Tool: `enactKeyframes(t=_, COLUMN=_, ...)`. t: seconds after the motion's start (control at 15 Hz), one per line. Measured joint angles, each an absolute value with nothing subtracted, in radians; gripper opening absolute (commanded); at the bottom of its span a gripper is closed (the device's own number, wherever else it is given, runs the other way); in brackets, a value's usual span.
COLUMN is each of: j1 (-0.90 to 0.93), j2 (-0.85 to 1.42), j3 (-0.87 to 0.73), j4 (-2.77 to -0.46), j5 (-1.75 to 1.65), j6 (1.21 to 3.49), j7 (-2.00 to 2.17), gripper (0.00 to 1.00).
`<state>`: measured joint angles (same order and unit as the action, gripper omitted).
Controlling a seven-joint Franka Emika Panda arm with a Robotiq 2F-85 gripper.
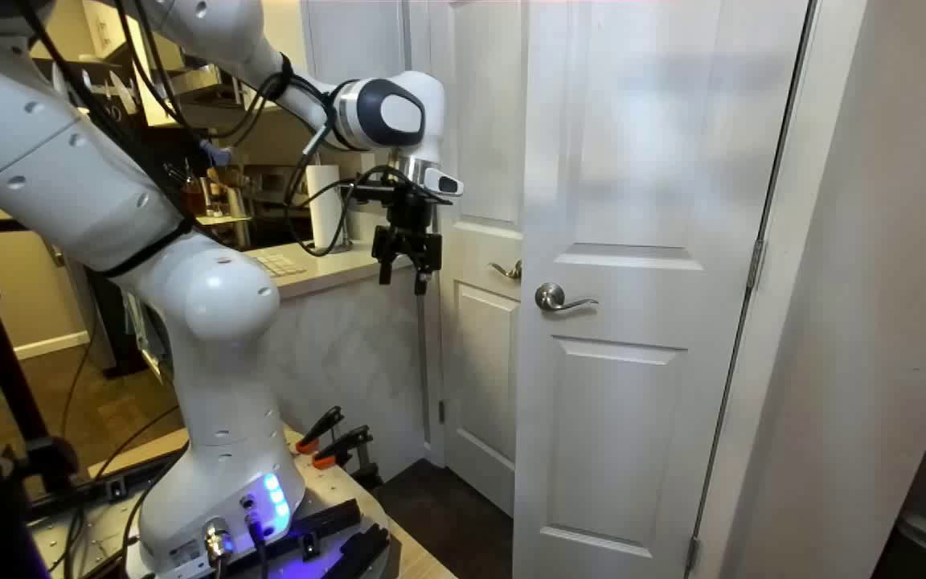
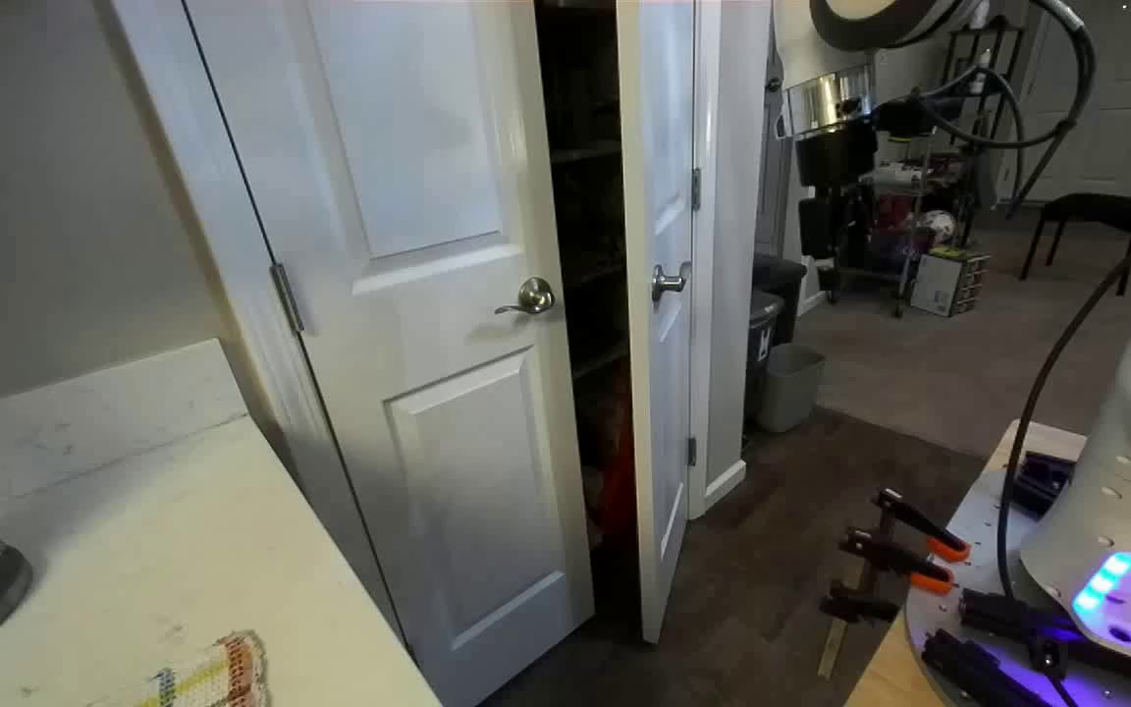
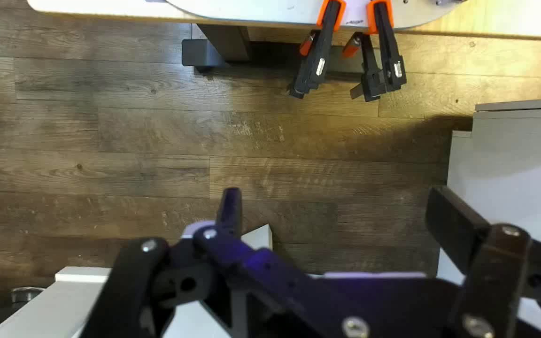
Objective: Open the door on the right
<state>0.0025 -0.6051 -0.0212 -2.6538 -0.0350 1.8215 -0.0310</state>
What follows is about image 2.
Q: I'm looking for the white pantry door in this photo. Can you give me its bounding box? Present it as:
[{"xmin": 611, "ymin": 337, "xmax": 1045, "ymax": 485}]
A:
[
  {"xmin": 615, "ymin": 0, "xmax": 695, "ymax": 645},
  {"xmin": 183, "ymin": 0, "xmax": 592, "ymax": 707}
]

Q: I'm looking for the grey trash bin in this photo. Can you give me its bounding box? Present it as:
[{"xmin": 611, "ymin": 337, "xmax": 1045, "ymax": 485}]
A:
[{"xmin": 754, "ymin": 347, "xmax": 826, "ymax": 432}]

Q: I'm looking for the black orange clamp upper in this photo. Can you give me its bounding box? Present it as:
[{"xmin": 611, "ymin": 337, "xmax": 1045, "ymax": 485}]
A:
[{"xmin": 877, "ymin": 489, "xmax": 971, "ymax": 561}]

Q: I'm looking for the black orange clamp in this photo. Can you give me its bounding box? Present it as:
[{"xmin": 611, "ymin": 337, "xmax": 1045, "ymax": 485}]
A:
[
  {"xmin": 842, "ymin": 531, "xmax": 954, "ymax": 599},
  {"xmin": 877, "ymin": 489, "xmax": 971, "ymax": 561}
]

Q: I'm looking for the black bar clamp on floor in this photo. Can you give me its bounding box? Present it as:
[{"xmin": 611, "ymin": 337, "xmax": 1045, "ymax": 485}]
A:
[{"xmin": 821, "ymin": 584, "xmax": 898, "ymax": 625}]

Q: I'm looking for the black orange clamp lower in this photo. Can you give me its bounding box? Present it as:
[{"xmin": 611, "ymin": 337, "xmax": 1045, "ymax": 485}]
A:
[{"xmin": 842, "ymin": 531, "xmax": 954, "ymax": 599}]

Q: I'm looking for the white kitchen counter cabinet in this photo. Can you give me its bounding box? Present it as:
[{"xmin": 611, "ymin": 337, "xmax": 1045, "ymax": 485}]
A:
[{"xmin": 0, "ymin": 343, "xmax": 435, "ymax": 707}]

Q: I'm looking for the black metal shelving rack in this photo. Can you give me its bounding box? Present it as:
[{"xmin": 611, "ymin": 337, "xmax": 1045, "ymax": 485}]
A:
[{"xmin": 936, "ymin": 16, "xmax": 1025, "ymax": 205}]

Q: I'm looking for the black chair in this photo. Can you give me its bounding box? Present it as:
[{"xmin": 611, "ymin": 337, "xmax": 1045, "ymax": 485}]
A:
[{"xmin": 1022, "ymin": 192, "xmax": 1131, "ymax": 273}]

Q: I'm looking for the silver left door handle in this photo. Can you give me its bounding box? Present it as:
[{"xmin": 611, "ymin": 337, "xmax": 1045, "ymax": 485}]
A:
[{"xmin": 504, "ymin": 278, "xmax": 556, "ymax": 319}]

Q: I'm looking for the silver door handle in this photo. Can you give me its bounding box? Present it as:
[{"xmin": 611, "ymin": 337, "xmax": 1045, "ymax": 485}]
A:
[
  {"xmin": 652, "ymin": 262, "xmax": 692, "ymax": 302},
  {"xmin": 504, "ymin": 278, "xmax": 556, "ymax": 319}
]

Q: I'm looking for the silver right door handle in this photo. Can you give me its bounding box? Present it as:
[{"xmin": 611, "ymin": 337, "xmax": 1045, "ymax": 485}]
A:
[{"xmin": 652, "ymin": 262, "xmax": 692, "ymax": 302}]

